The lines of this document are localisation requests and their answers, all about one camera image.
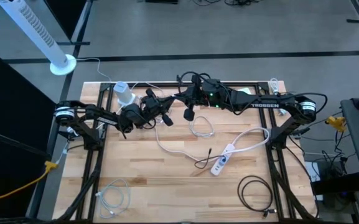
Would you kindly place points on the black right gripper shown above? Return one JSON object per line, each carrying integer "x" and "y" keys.
{"x": 211, "y": 93}

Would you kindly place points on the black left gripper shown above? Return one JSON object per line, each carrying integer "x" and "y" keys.
{"x": 152, "y": 107}

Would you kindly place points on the white tower power strip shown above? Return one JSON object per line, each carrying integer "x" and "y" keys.
{"x": 122, "y": 91}

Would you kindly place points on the light blue USB charger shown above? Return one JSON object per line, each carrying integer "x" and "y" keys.
{"x": 223, "y": 160}

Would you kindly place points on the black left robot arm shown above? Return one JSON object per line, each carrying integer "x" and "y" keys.
{"x": 104, "y": 119}

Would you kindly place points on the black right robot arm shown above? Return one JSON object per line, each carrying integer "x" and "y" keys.
{"x": 266, "y": 105}

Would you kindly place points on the pale cube power strip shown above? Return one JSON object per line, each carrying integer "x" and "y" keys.
{"x": 244, "y": 91}

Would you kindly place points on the black partition panel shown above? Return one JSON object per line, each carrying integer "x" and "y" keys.
{"x": 11, "y": 93}
{"x": 64, "y": 15}

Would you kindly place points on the yellow clamp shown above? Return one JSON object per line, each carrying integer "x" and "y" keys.
{"x": 336, "y": 123}

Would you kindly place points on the white tower fan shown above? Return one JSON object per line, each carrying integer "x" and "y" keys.
{"x": 33, "y": 28}

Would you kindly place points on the black computer box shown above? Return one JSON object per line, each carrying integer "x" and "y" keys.
{"x": 338, "y": 183}

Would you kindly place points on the small black mount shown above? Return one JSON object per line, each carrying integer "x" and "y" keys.
{"x": 178, "y": 79}

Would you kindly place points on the grey metal corner bracket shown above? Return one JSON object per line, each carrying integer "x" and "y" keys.
{"x": 266, "y": 132}

